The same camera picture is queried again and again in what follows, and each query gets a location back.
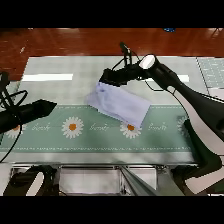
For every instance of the silver frame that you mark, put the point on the silver frame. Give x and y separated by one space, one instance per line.
100 181

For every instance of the small blue object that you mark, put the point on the small blue object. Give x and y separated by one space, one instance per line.
169 30

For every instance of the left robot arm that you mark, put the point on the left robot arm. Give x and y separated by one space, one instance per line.
33 110

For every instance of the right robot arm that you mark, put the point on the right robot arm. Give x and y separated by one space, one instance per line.
196 100

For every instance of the white flat object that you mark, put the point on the white flat object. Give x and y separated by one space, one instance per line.
217 93

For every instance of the light blue shirt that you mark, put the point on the light blue shirt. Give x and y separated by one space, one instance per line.
121 105

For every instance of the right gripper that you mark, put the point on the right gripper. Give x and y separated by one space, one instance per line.
121 75

